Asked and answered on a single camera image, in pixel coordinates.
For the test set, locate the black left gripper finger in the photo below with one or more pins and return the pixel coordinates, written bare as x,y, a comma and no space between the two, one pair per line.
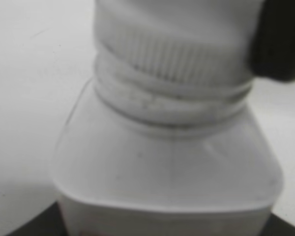
272,52

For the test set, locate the white screw cap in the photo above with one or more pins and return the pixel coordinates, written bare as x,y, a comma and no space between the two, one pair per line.
185,41

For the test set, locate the white yogurt drink bottle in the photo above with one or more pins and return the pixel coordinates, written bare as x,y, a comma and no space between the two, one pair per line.
163,144

